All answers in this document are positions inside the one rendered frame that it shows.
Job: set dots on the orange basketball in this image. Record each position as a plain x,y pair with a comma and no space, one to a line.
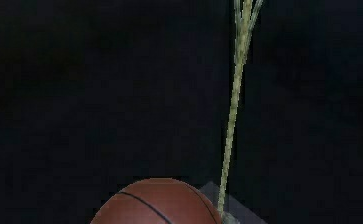
155,203

